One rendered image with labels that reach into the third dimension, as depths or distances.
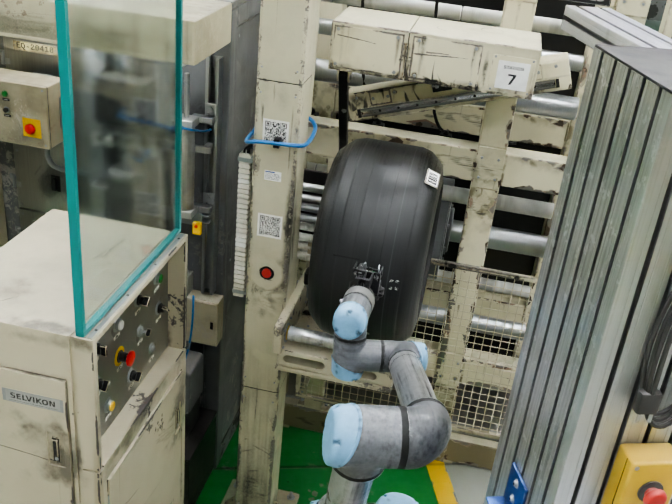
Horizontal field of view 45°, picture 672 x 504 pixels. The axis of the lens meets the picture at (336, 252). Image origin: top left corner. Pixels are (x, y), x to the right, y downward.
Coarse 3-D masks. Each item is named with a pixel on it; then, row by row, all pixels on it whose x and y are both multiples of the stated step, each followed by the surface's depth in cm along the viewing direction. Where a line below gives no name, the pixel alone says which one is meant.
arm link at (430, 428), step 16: (384, 352) 188; (400, 352) 185; (416, 352) 188; (384, 368) 189; (400, 368) 178; (416, 368) 176; (400, 384) 172; (416, 384) 168; (400, 400) 169; (416, 400) 160; (432, 400) 159; (416, 416) 150; (432, 416) 152; (448, 416) 157; (416, 432) 148; (432, 432) 150; (448, 432) 154; (416, 448) 148; (432, 448) 149; (416, 464) 150
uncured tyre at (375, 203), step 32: (352, 160) 225; (384, 160) 225; (416, 160) 226; (352, 192) 219; (384, 192) 218; (416, 192) 218; (320, 224) 220; (352, 224) 216; (384, 224) 215; (416, 224) 216; (320, 256) 219; (352, 256) 216; (384, 256) 215; (416, 256) 216; (320, 288) 222; (416, 288) 220; (320, 320) 232; (384, 320) 223; (416, 320) 237
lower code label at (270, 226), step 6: (258, 216) 240; (264, 216) 240; (270, 216) 239; (276, 216) 239; (258, 222) 241; (264, 222) 241; (270, 222) 240; (276, 222) 240; (258, 228) 242; (264, 228) 242; (270, 228) 241; (276, 228) 241; (258, 234) 243; (264, 234) 242; (270, 234) 242; (276, 234) 242
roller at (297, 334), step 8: (288, 328) 249; (296, 328) 248; (304, 328) 249; (288, 336) 247; (296, 336) 247; (304, 336) 246; (312, 336) 246; (320, 336) 246; (328, 336) 246; (312, 344) 247; (320, 344) 246; (328, 344) 246
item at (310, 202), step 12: (312, 180) 290; (324, 180) 289; (312, 192) 279; (312, 204) 282; (300, 216) 282; (312, 216) 282; (300, 228) 285; (312, 228) 284; (300, 240) 287; (312, 240) 285; (300, 252) 289
